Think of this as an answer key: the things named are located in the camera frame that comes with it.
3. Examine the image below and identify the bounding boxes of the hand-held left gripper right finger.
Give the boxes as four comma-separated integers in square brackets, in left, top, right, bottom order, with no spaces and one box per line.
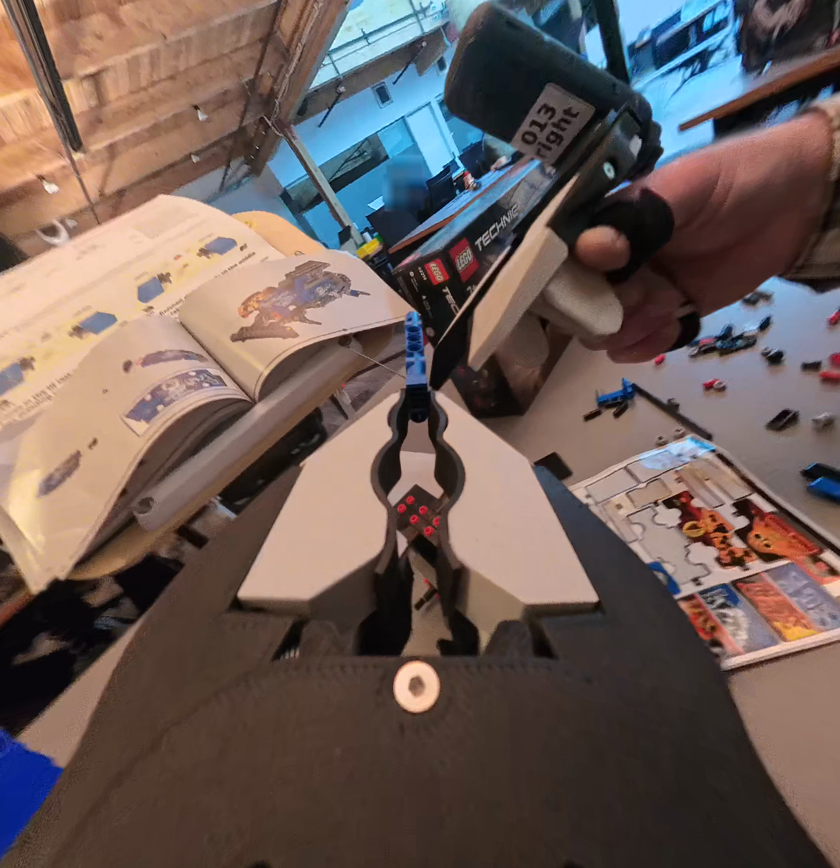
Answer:
[427,390,602,617]

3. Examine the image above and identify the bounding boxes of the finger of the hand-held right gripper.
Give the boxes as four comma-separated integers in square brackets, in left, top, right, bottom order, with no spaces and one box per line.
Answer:
[428,173,585,392]
[465,227,571,372]

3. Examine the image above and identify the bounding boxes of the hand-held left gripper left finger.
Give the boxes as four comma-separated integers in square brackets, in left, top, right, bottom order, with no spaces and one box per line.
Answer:
[235,390,413,617]

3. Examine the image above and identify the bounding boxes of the blue skull sticker panel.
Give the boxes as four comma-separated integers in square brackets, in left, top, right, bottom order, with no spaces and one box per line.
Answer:
[404,312,436,425]

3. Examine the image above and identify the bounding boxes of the toy brick truck model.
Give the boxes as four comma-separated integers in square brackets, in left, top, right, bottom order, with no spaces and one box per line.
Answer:
[391,483,451,608]

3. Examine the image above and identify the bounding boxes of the person's right forearm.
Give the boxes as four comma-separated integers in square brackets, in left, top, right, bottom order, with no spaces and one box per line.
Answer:
[779,88,840,294]

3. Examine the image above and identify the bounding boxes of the person's right hand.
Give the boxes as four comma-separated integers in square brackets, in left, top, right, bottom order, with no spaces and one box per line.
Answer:
[572,108,835,365]

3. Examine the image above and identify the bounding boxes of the black toy set box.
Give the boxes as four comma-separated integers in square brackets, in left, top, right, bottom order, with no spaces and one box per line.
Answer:
[391,159,573,416]

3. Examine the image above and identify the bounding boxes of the black office chair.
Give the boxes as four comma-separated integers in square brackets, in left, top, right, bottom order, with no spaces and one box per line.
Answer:
[425,163,461,208]

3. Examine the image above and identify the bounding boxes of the blue connector brick piece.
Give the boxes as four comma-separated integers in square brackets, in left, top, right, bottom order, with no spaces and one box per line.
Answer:
[584,380,638,420]

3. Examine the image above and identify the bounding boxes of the white book stand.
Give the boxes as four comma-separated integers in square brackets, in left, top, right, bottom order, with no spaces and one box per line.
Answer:
[67,210,407,584]

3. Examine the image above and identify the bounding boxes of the colourful sticker sheet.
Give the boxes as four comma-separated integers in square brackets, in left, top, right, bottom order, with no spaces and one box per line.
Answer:
[570,436,840,671]

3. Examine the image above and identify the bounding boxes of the thin black rod piece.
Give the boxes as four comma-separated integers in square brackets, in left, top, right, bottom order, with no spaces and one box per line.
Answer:
[635,388,697,443]

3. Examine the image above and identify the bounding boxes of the instruction booklet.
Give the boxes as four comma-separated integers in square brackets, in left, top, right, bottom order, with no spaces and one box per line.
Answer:
[0,194,412,592]

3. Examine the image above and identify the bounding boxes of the wooden background table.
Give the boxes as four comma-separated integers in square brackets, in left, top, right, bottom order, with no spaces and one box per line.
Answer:
[677,37,840,133]

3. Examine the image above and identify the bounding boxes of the scattered small brick pieces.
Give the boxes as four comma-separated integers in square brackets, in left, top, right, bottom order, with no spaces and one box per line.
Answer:
[653,288,840,435]

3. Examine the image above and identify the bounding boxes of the black and blue brick piece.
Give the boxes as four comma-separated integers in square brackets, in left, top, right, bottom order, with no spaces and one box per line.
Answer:
[801,461,840,504]

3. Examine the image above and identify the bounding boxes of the blue storage bin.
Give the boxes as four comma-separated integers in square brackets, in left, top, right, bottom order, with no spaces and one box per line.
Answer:
[0,727,63,868]

